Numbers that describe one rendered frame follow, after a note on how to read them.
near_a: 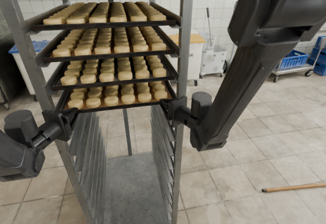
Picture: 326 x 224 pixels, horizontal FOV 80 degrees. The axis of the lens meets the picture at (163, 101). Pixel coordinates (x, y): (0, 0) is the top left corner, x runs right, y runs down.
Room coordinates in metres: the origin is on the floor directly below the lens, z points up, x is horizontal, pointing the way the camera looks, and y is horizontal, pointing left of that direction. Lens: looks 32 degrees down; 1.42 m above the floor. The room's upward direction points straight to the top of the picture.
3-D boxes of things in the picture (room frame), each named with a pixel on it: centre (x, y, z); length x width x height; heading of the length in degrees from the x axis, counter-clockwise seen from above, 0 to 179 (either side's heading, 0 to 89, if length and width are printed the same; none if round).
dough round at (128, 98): (0.62, 0.13, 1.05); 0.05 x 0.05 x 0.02
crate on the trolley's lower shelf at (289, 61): (3.24, -2.11, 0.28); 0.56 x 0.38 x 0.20; 109
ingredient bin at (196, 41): (2.98, -0.28, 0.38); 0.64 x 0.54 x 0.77; 9
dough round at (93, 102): (0.59, 0.25, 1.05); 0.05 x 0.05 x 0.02
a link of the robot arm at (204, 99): (0.44, -0.11, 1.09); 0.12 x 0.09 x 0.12; 11
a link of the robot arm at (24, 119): (0.35, 0.35, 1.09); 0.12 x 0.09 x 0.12; 13
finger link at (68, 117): (0.51, 0.31, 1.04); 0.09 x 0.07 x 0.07; 161
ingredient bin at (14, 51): (2.60, 1.63, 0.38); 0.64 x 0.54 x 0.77; 14
